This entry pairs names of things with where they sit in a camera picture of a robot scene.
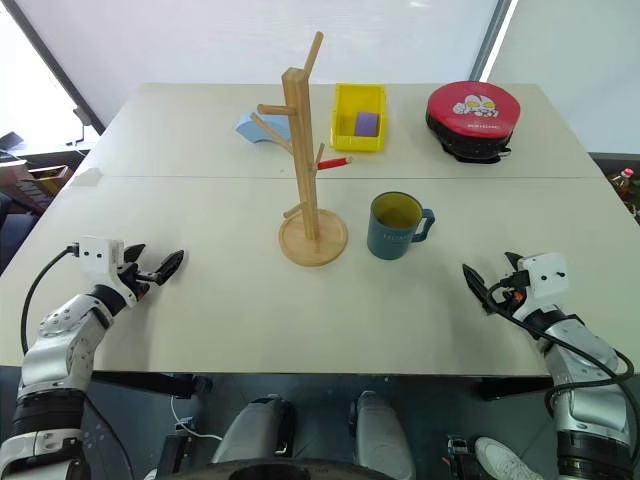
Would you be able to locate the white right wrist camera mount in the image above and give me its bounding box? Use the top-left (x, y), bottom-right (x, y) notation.
top-left (513, 252), bottom-right (570, 322)

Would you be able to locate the bottle with red cap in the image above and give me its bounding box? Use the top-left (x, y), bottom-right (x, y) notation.
top-left (608, 166), bottom-right (640, 202)

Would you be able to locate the red and black round pad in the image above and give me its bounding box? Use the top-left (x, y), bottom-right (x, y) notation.
top-left (424, 79), bottom-right (525, 165)

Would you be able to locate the silver right robot leg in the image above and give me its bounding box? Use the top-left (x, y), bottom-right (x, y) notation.
top-left (348, 390), bottom-right (417, 480)

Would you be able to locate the white shoe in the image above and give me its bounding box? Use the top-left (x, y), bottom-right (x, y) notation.
top-left (473, 435), bottom-right (545, 480)

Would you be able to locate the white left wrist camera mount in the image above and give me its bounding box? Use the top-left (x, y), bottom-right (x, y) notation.
top-left (76, 236), bottom-right (137, 308)

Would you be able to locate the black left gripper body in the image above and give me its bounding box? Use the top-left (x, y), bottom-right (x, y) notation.
top-left (118, 260), bottom-right (155, 302)

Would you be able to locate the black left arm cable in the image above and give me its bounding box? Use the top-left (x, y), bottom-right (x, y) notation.
top-left (20, 242), bottom-right (82, 357)

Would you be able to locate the silver robot leg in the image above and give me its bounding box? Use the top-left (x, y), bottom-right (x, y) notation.
top-left (348, 390), bottom-right (417, 480)
top-left (211, 394), bottom-right (297, 467)

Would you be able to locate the yellow plastic bin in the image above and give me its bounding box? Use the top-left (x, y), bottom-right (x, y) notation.
top-left (329, 83), bottom-right (389, 154)

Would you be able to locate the silver left robot leg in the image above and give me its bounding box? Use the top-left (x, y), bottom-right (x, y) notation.
top-left (211, 394), bottom-right (297, 467)

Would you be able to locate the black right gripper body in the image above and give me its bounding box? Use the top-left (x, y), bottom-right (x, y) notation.
top-left (488, 269), bottom-right (531, 310)

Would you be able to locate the wooden mug tree stand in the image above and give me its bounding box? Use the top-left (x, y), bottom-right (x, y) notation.
top-left (278, 31), bottom-right (350, 268)

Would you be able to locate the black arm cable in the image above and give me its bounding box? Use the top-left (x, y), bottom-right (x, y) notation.
top-left (486, 281), bottom-right (637, 417)
top-left (20, 242), bottom-right (82, 357)

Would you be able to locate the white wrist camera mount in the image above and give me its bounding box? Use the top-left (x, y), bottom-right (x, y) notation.
top-left (513, 252), bottom-right (570, 322)
top-left (76, 236), bottom-right (137, 308)

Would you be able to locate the black table frame bar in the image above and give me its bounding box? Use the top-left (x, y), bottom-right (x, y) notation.
top-left (91, 371), bottom-right (213, 400)

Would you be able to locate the black desk stand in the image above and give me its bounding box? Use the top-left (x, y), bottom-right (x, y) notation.
top-left (71, 106), bottom-right (95, 147)

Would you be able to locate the light blue foam arch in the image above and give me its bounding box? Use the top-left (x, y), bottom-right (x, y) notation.
top-left (234, 110), bottom-right (293, 148)

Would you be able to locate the thin white cable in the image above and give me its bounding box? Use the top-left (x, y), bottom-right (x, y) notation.
top-left (169, 396), bottom-right (224, 442)

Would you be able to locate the blue mug yellow inside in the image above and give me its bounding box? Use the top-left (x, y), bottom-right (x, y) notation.
top-left (366, 191), bottom-right (436, 262)

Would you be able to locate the brown cardboard box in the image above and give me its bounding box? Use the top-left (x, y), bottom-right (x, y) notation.
top-left (28, 164), bottom-right (72, 192)

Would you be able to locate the purple block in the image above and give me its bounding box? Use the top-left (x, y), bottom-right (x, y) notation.
top-left (354, 111), bottom-right (382, 138)

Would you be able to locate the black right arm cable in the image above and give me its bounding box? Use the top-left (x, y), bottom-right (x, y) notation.
top-left (486, 281), bottom-right (637, 417)

